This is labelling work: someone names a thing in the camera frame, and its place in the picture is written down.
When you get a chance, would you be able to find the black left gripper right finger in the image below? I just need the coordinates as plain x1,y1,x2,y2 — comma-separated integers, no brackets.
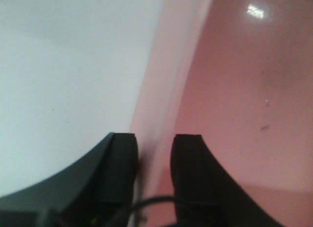
170,134,281,227

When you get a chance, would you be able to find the black cable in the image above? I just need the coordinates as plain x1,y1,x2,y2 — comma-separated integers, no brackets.
127,196,218,227

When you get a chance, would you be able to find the pink plastic box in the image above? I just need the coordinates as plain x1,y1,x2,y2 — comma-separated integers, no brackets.
130,0,313,227

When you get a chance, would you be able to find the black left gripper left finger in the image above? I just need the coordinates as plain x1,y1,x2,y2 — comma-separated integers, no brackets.
0,133,138,227

